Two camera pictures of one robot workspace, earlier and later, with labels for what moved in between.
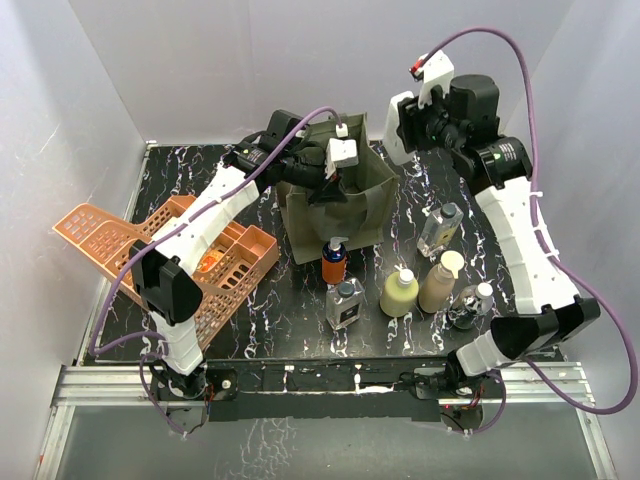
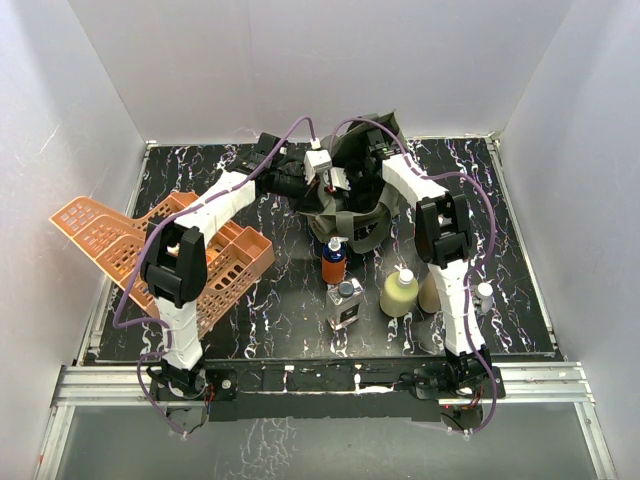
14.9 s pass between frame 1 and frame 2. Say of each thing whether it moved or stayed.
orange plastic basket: stayed
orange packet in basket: stayed
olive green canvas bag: moved
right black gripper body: moved
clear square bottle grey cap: stayed
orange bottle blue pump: stayed
